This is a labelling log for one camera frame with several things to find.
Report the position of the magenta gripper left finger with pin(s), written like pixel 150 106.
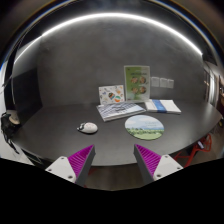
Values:
pixel 74 168

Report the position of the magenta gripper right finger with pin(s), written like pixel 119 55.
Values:
pixel 154 166

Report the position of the round landscape mouse pad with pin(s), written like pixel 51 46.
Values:
pixel 144 127

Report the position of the white computer mouse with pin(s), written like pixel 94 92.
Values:
pixel 87 128

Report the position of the white blue booklet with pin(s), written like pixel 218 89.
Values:
pixel 162 106

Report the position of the grey striped magazine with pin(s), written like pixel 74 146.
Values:
pixel 110 112

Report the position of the black bag with hat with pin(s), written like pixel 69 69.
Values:
pixel 8 129

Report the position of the white colourful upright card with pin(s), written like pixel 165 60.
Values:
pixel 111 94

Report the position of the green upright food poster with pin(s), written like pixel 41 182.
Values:
pixel 137 83

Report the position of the red chair frame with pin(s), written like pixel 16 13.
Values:
pixel 203 145

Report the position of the dark wall monitor panel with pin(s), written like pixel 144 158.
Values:
pixel 26 95

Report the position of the white wall switch plates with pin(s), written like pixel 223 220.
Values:
pixel 162 82

